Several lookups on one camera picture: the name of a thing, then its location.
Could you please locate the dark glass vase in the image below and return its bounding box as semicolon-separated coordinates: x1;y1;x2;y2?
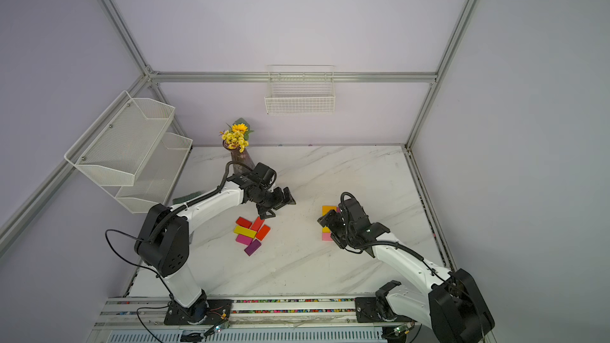
230;149;256;175

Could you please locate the yellow flower bouquet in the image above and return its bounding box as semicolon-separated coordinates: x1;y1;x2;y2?
220;118;254;153

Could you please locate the orange block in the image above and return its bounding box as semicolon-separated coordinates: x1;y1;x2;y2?
322;206;337;216

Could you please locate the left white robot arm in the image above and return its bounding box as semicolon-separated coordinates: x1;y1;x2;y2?
104;161;296;314

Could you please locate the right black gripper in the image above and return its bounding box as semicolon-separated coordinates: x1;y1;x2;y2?
318;208;357;247

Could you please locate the magenta block in pile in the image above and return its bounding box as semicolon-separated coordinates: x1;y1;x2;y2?
236;234;254;246

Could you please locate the purple block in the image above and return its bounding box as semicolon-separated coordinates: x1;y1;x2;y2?
244;239;261;257

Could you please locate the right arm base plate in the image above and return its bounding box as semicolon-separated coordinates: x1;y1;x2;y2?
354;297;415;323

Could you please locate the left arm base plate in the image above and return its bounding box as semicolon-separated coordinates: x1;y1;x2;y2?
164;299;234;326

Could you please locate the white two-tier mesh shelf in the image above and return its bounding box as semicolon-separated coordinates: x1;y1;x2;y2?
64;91;192;214

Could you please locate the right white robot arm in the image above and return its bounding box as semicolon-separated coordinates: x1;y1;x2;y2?
318;192;495;342

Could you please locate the red block middle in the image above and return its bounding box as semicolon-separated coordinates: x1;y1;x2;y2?
250;217;265;232

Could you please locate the red block right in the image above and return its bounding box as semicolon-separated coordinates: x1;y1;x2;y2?
255;225;271;241

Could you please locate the red block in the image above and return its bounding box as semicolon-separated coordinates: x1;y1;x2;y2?
250;217;265;232
255;225;271;241
236;217;253;229

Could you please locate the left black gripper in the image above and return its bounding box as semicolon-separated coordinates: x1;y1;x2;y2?
251;186;295;221

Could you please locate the white wire wall basket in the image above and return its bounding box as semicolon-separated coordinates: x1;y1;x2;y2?
265;64;336;116

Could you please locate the red block upper left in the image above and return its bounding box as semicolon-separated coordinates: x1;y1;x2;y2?
236;217;253;229

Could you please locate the yellow block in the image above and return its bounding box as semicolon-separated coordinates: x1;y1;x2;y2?
234;225;257;239
319;215;331;233

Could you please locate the aluminium frame back bar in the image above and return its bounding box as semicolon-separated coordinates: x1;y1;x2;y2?
149;71;438;84

